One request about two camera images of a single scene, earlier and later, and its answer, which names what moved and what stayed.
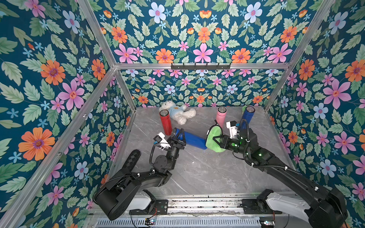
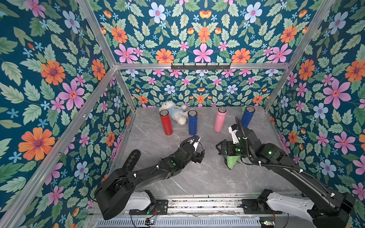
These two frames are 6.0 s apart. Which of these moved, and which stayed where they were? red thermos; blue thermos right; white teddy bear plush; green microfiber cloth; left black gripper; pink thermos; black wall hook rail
Moved: left black gripper; green microfiber cloth
Stayed: red thermos; blue thermos right; white teddy bear plush; pink thermos; black wall hook rail
